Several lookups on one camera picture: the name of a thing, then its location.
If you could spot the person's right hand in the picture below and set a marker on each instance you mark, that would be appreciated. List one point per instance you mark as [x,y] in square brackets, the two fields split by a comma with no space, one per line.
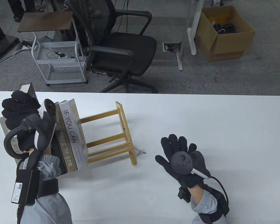
[177,172]

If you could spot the person's left hand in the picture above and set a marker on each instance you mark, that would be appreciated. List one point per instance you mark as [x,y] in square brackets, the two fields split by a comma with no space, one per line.
[16,109]

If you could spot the person's right little finger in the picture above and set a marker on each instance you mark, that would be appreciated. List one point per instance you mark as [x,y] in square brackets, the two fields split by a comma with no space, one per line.
[192,148]

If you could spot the person's right thumb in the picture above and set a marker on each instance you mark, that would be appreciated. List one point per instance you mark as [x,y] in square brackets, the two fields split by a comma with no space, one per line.
[162,161]

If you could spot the person's right middle finger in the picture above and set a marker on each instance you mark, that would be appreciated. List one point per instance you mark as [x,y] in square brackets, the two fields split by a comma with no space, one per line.
[173,143]

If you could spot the person's left fingers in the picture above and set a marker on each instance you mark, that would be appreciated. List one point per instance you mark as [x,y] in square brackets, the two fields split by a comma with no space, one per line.
[15,102]

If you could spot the grey hardcover book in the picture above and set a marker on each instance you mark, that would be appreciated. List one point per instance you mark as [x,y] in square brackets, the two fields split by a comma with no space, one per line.
[8,137]

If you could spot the person's right forearm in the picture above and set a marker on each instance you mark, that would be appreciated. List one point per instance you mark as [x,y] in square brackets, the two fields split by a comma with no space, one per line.
[204,200]

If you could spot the person's left forearm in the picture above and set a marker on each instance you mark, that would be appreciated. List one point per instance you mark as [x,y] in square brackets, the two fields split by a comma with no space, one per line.
[49,205]

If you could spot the black round-faced hand controller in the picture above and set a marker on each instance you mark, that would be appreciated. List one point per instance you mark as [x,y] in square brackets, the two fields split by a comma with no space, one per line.
[182,163]

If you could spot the golden wooden book rack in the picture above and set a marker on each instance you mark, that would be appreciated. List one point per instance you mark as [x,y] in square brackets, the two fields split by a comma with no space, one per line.
[124,130]

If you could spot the white power strip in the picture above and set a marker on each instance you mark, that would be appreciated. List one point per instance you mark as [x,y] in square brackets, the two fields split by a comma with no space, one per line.
[28,45]

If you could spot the white book with black lettering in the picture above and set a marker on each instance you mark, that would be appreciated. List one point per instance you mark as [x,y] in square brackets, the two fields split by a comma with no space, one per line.
[71,126]

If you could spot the white cart with wooden top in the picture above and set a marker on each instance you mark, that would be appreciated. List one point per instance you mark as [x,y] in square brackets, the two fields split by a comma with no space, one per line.
[58,58]

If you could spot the olive book with script lettering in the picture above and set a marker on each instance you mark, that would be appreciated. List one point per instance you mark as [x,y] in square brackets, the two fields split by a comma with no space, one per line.
[64,144]

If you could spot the black wrist box with label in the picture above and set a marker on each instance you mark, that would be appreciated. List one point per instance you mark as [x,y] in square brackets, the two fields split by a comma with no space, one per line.
[22,186]

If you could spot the grey desk leg with foot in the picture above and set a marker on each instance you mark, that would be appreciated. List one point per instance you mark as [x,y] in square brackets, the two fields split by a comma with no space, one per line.
[180,58]

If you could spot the metal floor socket box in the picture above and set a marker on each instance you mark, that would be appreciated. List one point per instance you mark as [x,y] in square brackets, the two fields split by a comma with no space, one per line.
[169,47]

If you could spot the black mesh office chair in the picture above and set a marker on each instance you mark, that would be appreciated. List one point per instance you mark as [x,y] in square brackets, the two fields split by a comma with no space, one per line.
[123,51]

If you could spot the brown cardboard box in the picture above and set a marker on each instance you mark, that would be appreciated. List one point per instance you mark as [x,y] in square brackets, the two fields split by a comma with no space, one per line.
[231,44]

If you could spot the white desk leg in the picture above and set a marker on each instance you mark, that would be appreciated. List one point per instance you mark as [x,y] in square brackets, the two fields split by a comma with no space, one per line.
[193,28]

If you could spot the black devices in box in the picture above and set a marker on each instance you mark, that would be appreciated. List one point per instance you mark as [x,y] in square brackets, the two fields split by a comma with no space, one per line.
[224,28]

